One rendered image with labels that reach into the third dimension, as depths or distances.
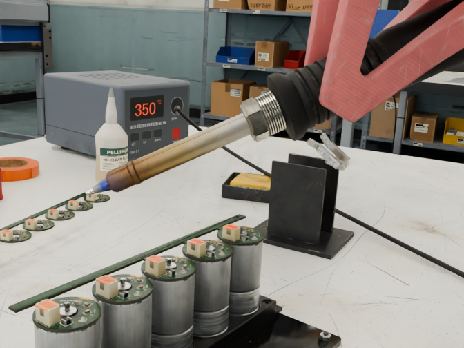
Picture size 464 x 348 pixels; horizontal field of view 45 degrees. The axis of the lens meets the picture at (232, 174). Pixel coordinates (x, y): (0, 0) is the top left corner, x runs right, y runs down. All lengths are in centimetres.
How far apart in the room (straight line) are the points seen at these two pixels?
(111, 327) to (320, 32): 14
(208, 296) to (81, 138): 46
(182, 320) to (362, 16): 15
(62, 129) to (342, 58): 58
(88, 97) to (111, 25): 530
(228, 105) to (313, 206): 440
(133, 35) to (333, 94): 565
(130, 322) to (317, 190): 24
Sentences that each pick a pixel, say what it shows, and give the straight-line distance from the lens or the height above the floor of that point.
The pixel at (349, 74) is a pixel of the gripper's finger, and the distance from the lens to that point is 19.
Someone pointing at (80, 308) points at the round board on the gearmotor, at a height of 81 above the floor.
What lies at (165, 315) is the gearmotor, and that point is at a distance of 26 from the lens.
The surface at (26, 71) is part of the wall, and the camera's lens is 637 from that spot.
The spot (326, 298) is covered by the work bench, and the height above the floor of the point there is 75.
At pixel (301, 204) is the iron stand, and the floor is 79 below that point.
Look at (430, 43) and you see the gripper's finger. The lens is 19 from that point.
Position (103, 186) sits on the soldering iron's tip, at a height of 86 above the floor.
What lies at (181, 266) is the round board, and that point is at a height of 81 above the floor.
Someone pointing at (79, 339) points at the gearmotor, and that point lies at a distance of 22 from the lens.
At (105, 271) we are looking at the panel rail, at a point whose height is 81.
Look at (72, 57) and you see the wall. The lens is 632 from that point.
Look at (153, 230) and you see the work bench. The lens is 48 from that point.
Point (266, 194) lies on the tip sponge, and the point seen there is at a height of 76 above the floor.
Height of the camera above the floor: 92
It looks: 15 degrees down
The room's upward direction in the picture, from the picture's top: 3 degrees clockwise
